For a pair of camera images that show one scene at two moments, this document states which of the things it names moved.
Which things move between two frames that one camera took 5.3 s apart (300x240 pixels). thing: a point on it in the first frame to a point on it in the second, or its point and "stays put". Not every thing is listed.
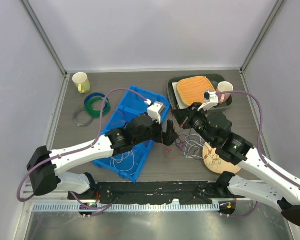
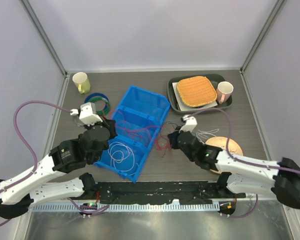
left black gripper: (167, 138) to (109, 123)
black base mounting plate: (154, 192) stays put
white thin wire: (126, 164) stays put
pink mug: (224, 86) stays put
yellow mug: (81, 80) stays put
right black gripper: (184, 116) to (173, 137)
